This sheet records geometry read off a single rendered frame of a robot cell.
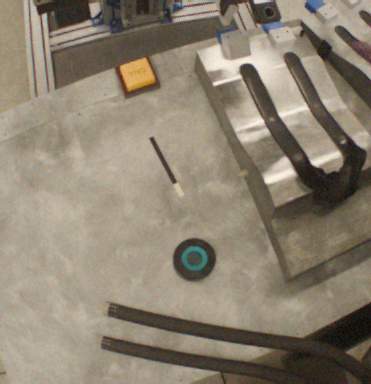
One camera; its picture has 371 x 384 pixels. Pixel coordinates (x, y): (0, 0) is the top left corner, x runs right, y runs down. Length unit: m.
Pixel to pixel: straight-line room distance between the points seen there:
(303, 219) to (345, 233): 0.10
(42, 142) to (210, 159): 0.36
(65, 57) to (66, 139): 0.82
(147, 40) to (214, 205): 0.97
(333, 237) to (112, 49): 1.16
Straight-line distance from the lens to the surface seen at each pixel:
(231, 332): 1.10
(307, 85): 1.28
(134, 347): 1.14
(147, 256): 1.20
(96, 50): 2.07
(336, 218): 1.21
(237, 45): 1.25
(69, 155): 1.27
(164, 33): 2.10
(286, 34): 1.30
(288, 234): 1.18
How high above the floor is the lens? 1.98
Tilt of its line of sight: 73 degrees down
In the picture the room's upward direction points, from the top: 8 degrees clockwise
